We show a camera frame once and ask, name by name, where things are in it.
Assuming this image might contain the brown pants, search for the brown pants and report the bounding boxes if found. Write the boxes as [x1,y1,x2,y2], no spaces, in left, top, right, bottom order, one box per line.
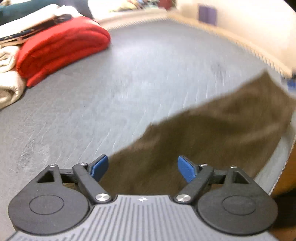
[62,71,296,200]

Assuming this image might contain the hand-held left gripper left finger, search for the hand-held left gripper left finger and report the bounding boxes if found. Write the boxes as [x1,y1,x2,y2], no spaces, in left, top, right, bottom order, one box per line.
[37,154,111,204]

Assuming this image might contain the cream knitted blanket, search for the cream knitted blanket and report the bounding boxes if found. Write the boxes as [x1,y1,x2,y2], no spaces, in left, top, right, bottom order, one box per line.
[0,45,26,110]

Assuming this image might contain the dark teal cloth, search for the dark teal cloth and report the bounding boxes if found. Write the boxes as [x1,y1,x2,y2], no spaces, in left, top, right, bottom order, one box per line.
[0,0,93,25]

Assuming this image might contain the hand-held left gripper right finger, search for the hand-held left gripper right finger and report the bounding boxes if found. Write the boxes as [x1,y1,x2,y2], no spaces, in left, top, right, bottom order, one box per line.
[174,156,252,205]

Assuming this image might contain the red folded blanket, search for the red folded blanket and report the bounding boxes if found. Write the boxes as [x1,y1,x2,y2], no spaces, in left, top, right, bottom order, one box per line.
[16,16,111,88]

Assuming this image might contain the white folded cloth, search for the white folded cloth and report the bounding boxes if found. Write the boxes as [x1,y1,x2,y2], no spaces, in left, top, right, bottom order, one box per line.
[0,4,80,39]

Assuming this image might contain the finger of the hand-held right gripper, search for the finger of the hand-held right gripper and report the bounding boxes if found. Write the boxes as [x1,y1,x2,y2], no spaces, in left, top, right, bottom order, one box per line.
[281,70,296,93]

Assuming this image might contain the purple box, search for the purple box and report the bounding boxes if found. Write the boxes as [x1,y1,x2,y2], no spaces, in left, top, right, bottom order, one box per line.
[198,5,218,25]

